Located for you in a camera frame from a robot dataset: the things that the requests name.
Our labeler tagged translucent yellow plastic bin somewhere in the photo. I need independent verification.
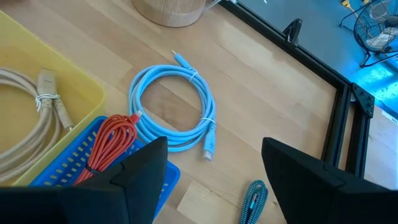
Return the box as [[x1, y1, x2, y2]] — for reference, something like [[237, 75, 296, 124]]
[[0, 11, 106, 187]]

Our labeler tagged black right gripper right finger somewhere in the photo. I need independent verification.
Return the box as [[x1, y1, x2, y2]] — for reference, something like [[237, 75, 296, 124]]
[[261, 137, 398, 224]]

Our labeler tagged black floor fan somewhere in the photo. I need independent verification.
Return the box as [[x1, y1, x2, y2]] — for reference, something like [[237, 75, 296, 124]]
[[338, 0, 398, 68]]

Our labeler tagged white cable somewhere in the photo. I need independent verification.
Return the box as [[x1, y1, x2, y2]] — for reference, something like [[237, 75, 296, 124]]
[[0, 67, 75, 184]]

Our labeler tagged teal braided cable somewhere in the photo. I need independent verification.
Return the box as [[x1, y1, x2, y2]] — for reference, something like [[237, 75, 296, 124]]
[[239, 179, 269, 224]]

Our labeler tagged light blue cable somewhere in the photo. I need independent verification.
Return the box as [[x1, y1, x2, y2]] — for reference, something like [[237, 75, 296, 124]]
[[128, 49, 217, 162]]

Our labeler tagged black corner bracket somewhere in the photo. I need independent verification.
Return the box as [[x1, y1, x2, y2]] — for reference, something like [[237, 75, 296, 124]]
[[351, 82, 376, 119]]

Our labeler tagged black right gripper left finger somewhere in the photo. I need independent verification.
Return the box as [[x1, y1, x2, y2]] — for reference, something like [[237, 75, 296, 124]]
[[58, 136, 169, 224]]

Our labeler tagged pale wooden tile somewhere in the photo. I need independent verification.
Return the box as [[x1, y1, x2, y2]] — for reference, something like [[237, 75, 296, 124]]
[[176, 180, 223, 224]]

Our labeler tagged black triangular clamp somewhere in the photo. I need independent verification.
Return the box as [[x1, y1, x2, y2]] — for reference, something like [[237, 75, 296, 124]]
[[282, 17, 303, 44]]

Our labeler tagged white cylinder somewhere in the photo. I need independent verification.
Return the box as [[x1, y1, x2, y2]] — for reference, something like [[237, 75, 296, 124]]
[[132, 0, 206, 28]]

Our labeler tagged blue slotted plastic basket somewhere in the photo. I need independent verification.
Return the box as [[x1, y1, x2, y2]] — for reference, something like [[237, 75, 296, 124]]
[[29, 115, 181, 218]]

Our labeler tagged coiled red cable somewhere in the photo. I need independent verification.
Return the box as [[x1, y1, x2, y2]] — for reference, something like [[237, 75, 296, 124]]
[[73, 110, 144, 187]]

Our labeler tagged black table frame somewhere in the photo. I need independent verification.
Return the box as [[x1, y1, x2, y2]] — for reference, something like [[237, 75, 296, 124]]
[[219, 0, 376, 180]]

